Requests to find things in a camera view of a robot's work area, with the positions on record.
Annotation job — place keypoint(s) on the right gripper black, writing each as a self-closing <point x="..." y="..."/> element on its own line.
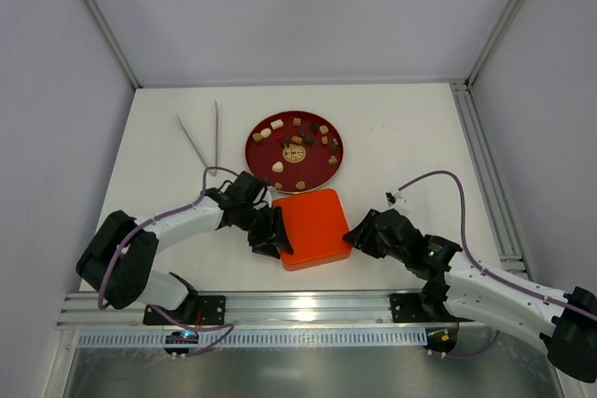
<point x="373" y="234"/>

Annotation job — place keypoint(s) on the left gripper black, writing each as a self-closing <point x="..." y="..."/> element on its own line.
<point x="267" y="231"/>

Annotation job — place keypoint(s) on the orange box lid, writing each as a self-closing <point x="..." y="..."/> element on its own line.
<point x="315" y="225"/>

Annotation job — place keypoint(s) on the metal tweezers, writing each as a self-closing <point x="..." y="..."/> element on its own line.
<point x="201" y="126"/>

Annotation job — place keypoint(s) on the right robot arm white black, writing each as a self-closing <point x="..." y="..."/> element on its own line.
<point x="559" y="324"/>

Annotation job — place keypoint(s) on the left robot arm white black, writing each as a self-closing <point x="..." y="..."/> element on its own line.
<point x="118" y="261"/>

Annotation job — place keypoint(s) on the white heart chocolate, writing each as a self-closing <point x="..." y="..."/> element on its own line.
<point x="277" y="167"/>

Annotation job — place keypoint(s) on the white rectangular chocolate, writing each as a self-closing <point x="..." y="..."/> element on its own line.
<point x="277" y="124"/>

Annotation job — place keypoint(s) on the round dark red tray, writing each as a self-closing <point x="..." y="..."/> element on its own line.
<point x="304" y="150"/>

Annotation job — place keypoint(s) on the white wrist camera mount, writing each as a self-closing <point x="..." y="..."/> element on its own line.
<point x="395" y="199"/>

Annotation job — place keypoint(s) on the aluminium front rail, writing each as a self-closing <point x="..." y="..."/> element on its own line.
<point x="79" y="310"/>

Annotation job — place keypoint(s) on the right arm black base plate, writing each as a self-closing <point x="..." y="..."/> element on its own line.
<point x="408" y="308"/>

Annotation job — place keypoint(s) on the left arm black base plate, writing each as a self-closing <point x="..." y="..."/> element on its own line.
<point x="199" y="310"/>

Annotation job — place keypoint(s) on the slotted cable duct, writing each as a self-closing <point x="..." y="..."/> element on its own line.
<point x="240" y="338"/>

